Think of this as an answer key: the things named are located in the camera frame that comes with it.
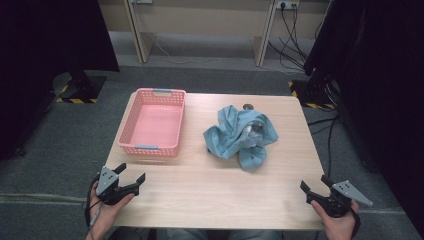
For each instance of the white wall power outlet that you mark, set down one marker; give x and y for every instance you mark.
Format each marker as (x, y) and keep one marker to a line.
(287, 3)
(142, 1)

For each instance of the person's right hand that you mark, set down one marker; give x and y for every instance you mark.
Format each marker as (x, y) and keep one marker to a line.
(338, 228)

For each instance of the person's left hand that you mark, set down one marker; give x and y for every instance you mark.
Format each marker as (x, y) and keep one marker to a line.
(106, 216)

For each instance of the black stand base striped tape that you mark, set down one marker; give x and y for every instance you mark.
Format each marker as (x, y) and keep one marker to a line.
(313, 96)
(83, 88)

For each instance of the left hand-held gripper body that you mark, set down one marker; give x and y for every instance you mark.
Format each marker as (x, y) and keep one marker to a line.
(107, 181)

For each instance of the pink perforated plastic basket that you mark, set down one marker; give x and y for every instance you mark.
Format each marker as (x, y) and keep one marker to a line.
(153, 126)

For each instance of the white desk leg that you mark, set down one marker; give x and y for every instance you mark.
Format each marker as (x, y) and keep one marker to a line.
(140, 33)
(263, 33)

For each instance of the black curtain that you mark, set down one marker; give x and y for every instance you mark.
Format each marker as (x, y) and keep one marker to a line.
(383, 83)
(40, 50)

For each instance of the light blue crumpled garment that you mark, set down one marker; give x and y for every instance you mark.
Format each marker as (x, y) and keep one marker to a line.
(233, 130)

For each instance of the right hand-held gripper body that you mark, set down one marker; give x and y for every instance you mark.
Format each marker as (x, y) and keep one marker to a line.
(336, 203)

